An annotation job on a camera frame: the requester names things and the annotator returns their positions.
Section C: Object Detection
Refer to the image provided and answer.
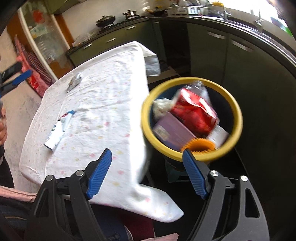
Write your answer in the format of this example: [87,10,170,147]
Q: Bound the red snack bag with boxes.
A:
[170,87,219,136]

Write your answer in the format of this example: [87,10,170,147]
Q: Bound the chrome kitchen faucet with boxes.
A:
[254,12,264,33]

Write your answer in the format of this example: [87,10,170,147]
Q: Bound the blue bin with yellow rim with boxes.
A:
[141,77,243,164]

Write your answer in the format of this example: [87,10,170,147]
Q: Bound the orange foam net sleeve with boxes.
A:
[181,138,216,153]

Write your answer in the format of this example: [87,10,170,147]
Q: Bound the crumpled white tissue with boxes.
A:
[152,98,176,120]

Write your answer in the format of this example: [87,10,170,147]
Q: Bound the white floral tablecloth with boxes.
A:
[19,41,184,222]

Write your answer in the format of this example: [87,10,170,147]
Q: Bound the metal dish rack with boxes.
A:
[166,1,209,16]

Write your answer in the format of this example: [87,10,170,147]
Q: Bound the small metal pot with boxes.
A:
[122,9,138,19]

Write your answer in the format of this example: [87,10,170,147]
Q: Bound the person's left hand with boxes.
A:
[0,107,8,146]

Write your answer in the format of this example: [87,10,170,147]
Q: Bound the silver snack wrapper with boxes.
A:
[66,73,82,93]

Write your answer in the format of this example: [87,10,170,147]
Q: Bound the clear plastic bottle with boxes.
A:
[185,80,212,106]

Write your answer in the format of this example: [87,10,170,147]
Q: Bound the white toothpaste tube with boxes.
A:
[44,110,75,152]

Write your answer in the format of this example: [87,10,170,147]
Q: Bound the black wok on stove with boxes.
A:
[96,15,115,28]

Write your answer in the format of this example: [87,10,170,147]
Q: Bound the purple HEXZA box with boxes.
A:
[152,112,196,152]

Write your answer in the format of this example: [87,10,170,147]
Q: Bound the green kitchen cabinets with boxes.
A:
[67,16,295,162]

